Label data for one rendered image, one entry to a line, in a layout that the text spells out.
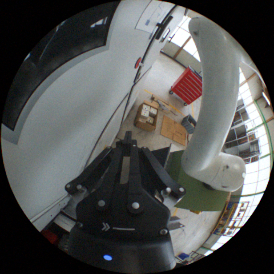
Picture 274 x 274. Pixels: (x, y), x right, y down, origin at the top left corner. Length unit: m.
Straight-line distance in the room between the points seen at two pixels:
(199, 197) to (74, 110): 0.61
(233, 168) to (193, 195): 0.29
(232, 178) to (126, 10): 0.45
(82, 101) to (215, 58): 0.26
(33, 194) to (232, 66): 0.38
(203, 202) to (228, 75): 0.54
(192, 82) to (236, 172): 2.10
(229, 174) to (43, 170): 0.43
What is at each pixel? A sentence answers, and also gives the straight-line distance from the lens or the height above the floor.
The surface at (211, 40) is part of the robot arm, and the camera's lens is 0.22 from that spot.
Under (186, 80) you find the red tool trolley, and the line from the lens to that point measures 2.23.
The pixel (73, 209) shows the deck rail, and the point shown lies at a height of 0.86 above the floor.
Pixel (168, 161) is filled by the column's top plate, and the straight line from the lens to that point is 0.58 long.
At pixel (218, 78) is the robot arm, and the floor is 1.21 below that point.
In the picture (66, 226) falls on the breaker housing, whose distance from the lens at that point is 0.42.
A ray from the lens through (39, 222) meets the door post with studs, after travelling 0.30.
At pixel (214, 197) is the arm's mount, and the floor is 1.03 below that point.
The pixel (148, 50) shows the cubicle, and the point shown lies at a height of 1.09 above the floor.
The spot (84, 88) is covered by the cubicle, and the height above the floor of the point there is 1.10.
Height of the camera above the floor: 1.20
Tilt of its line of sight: 66 degrees down
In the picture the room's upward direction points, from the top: 49 degrees clockwise
